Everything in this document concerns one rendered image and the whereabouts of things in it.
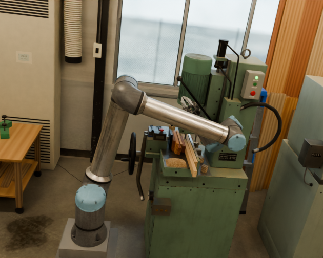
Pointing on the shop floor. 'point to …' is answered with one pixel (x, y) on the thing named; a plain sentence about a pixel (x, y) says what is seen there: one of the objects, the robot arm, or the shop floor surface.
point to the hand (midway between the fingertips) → (183, 98)
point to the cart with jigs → (13, 158)
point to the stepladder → (253, 148)
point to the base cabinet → (192, 221)
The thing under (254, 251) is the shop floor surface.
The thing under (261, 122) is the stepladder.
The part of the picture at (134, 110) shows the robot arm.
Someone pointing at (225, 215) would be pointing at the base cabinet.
